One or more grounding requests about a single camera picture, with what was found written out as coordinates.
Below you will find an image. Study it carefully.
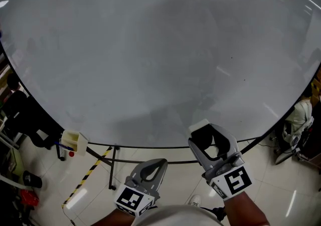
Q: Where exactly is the person's dark shoe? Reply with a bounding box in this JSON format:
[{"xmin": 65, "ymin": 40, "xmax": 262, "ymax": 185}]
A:
[{"xmin": 200, "ymin": 206, "xmax": 228, "ymax": 222}]

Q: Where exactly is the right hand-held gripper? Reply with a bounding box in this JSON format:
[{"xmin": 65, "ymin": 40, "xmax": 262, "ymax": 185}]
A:
[{"xmin": 188, "ymin": 123, "xmax": 254, "ymax": 201}]

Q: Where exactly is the black metal whiteboard stand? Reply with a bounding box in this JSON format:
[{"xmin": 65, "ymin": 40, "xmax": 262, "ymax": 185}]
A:
[{"xmin": 57, "ymin": 136, "xmax": 266, "ymax": 191}]

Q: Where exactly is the black cap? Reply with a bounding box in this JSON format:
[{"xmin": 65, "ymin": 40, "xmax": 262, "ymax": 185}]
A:
[{"xmin": 22, "ymin": 170, "xmax": 43, "ymax": 188}]

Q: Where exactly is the person's right forearm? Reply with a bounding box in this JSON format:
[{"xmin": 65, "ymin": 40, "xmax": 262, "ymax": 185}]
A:
[{"xmin": 222, "ymin": 191, "xmax": 271, "ymax": 226}]

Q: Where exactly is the cream marker holder box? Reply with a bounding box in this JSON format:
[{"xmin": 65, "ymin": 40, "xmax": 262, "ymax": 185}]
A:
[{"xmin": 61, "ymin": 129, "xmax": 89, "ymax": 157}]

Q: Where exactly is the person's left forearm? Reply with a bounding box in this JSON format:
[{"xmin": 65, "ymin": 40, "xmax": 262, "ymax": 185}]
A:
[{"xmin": 90, "ymin": 207, "xmax": 137, "ymax": 226}]

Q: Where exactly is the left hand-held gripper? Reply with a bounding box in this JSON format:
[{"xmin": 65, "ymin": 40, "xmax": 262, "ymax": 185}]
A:
[{"xmin": 115, "ymin": 157, "xmax": 169, "ymax": 218}]

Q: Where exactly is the green bin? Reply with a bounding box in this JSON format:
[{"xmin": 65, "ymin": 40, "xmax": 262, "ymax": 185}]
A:
[{"xmin": 9, "ymin": 148, "xmax": 25, "ymax": 178}]

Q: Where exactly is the grey office chair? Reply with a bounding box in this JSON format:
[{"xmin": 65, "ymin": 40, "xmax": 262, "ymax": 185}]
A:
[{"xmin": 274, "ymin": 117, "xmax": 315, "ymax": 166}]

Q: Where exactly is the person's white shoe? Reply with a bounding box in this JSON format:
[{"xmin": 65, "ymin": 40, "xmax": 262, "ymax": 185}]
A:
[{"xmin": 188, "ymin": 194, "xmax": 202, "ymax": 207}]

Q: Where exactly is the yellow black striped tape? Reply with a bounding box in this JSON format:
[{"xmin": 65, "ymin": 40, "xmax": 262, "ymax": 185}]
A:
[{"xmin": 61, "ymin": 146, "xmax": 113, "ymax": 209}]

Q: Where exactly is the large white whiteboard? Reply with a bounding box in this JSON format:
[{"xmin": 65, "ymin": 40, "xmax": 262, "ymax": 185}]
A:
[{"xmin": 0, "ymin": 0, "xmax": 321, "ymax": 149}]

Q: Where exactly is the person's white shirt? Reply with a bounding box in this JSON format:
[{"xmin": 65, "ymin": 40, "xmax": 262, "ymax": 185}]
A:
[{"xmin": 130, "ymin": 204, "xmax": 225, "ymax": 226}]

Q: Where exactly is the red box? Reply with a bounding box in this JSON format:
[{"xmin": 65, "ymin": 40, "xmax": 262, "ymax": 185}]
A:
[{"xmin": 20, "ymin": 189, "xmax": 40, "ymax": 206}]

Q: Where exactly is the white black whiteboard eraser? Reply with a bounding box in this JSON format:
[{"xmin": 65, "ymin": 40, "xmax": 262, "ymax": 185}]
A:
[{"xmin": 188, "ymin": 119, "xmax": 214, "ymax": 155}]

